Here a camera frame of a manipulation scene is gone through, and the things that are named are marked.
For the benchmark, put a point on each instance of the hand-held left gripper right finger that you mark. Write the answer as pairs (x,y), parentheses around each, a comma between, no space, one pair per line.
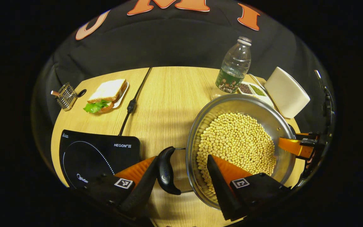
(221,189)

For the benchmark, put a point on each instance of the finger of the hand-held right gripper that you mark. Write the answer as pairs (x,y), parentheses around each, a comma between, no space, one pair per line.
(293,147)
(302,136)

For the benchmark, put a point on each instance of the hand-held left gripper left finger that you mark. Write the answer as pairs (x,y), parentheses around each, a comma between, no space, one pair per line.
(140,192)

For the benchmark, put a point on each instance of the black induction cooktop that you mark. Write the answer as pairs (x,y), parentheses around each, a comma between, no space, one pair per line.
(99,157)

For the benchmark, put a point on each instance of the pile of soybeans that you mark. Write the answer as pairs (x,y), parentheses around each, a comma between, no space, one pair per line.
(238,142)

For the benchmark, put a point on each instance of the white spoon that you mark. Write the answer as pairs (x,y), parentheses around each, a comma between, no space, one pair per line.
(257,81)

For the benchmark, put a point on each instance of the white divided bean dish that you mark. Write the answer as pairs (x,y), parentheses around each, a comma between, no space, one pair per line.
(250,85)

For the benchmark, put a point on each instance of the clear plastic water bottle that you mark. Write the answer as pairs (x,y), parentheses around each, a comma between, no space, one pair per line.
(235,63)

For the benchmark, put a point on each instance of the sandwich with lettuce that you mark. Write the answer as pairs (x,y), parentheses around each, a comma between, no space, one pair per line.
(106,93)

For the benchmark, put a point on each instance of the small black round object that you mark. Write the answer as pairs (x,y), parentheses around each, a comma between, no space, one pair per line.
(81,93)

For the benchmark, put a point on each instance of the short pale stick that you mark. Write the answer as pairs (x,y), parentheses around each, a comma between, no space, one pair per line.
(54,93)

